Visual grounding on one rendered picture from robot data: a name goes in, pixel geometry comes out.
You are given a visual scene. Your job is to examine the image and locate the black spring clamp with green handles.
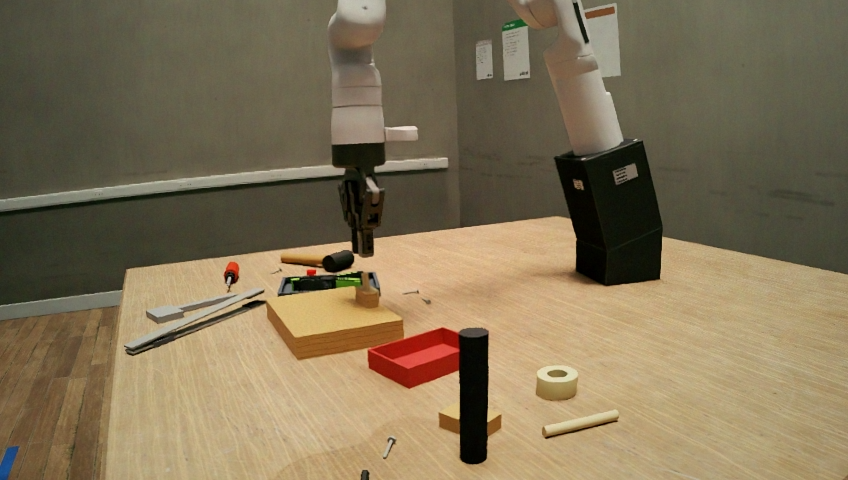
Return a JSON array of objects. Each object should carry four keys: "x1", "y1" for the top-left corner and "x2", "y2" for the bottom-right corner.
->
[{"x1": 291, "y1": 271, "x2": 363, "y2": 292}]

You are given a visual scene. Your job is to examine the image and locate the red shallow tray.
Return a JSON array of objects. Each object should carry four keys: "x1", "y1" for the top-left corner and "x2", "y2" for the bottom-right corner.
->
[{"x1": 367, "y1": 327, "x2": 459, "y2": 389}]

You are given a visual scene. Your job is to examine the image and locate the red-handled screwdriver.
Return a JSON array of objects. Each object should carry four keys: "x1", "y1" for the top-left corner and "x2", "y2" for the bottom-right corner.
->
[{"x1": 224, "y1": 262, "x2": 239, "y2": 286}]

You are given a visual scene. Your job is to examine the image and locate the mallet with black head and wooden handle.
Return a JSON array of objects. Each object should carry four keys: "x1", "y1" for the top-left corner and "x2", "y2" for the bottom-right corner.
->
[{"x1": 280, "y1": 249, "x2": 355, "y2": 273}]

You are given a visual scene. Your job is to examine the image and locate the beige wooden dowel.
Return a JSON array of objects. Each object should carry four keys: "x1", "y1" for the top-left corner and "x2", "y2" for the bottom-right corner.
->
[{"x1": 542, "y1": 410, "x2": 619, "y2": 437}]

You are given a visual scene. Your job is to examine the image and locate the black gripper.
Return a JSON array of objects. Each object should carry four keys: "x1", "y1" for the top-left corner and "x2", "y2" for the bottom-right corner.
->
[{"x1": 332, "y1": 142, "x2": 385, "y2": 258}]

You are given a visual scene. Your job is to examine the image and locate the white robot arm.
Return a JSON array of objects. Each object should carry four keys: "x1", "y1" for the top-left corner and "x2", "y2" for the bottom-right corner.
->
[{"x1": 327, "y1": 0, "x2": 623, "y2": 156}]

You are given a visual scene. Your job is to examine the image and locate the beige ring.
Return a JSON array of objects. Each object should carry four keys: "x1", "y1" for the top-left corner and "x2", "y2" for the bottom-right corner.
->
[{"x1": 536, "y1": 365, "x2": 578, "y2": 401}]

